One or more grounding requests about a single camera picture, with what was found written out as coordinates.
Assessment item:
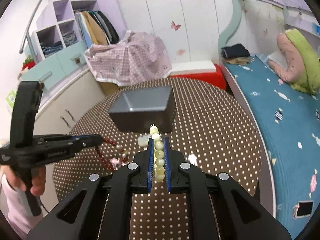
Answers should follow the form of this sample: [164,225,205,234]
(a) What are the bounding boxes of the red bead bracelet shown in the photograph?
[95,138,126,172]

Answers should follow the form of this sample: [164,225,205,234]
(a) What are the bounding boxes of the red stool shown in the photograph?
[169,64,227,90]

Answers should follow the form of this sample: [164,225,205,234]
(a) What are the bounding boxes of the dark grey storage box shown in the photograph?
[108,86,176,133]

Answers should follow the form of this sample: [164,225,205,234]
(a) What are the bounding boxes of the teal drawer cabinet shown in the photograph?
[21,39,89,91]

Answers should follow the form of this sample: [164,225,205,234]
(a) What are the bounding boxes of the white board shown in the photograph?
[170,61,216,75]

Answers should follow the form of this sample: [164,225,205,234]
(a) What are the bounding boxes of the pink charm brooch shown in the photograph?
[110,158,122,170]

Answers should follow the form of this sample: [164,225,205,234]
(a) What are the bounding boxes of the hanging clothes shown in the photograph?
[74,11,120,48]

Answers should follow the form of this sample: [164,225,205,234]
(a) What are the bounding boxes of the brown polka dot tablecloth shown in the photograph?
[53,78,261,239]

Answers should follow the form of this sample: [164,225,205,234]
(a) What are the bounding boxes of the pink checkered cloth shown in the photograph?
[84,30,172,87]

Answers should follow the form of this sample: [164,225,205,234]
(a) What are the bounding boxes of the smartphone on bed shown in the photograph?
[293,200,313,219]

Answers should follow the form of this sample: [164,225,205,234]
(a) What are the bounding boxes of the pink and green pillow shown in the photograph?
[268,29,319,95]

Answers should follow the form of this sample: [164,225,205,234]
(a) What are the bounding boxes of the folded dark clothes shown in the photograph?
[221,43,250,59]

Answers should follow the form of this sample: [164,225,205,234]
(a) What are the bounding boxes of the folded jeans on shelf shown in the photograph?
[41,41,63,58]

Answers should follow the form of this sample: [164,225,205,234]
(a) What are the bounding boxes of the cream bead bracelet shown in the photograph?
[149,124,166,183]

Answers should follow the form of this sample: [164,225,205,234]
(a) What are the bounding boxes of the pink flower hair clip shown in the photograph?
[188,154,198,166]

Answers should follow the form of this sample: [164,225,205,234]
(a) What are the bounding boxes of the blue patterned bed sheet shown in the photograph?
[225,56,319,238]

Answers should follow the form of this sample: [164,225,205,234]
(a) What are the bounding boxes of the person left hand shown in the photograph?
[2,165,47,197]

